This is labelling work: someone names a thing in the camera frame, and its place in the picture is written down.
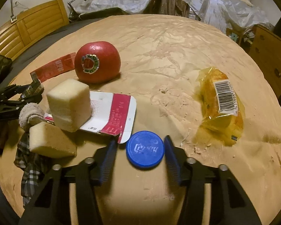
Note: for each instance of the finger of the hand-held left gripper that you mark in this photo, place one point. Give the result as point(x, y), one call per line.
point(9, 109)
point(11, 91)

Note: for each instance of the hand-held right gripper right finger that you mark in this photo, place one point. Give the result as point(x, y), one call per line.
point(172, 161)

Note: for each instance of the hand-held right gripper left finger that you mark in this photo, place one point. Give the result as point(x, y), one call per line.
point(109, 161)

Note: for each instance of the dark snack packet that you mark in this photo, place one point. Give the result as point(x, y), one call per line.
point(31, 90)

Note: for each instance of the grey sock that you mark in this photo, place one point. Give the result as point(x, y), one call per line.
point(29, 112)

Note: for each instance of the blue bottle cap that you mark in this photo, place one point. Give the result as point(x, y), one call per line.
point(145, 148)

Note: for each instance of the cream foam wedge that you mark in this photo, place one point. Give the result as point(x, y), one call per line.
point(51, 140)

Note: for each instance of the cream foam block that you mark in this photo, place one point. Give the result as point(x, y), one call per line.
point(68, 103)

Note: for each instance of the dark plaid cloth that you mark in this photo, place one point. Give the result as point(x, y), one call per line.
point(30, 175)

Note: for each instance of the dark grey bed sheet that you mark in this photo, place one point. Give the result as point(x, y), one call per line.
point(37, 49)

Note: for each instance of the flattened red carton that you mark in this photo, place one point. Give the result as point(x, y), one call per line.
point(53, 68)

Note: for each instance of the flattened white red box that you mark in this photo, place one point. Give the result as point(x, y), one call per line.
point(117, 112)

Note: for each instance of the wooden headboard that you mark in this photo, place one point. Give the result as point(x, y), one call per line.
point(37, 23)

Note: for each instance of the yellow plastic wrapper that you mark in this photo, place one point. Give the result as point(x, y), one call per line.
point(210, 98)

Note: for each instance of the red apple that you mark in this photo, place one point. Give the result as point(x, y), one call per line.
point(100, 61)

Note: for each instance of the small wooden chair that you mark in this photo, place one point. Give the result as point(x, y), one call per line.
point(235, 36)

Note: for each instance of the wooden chest of drawers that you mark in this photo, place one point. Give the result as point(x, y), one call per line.
point(267, 51)

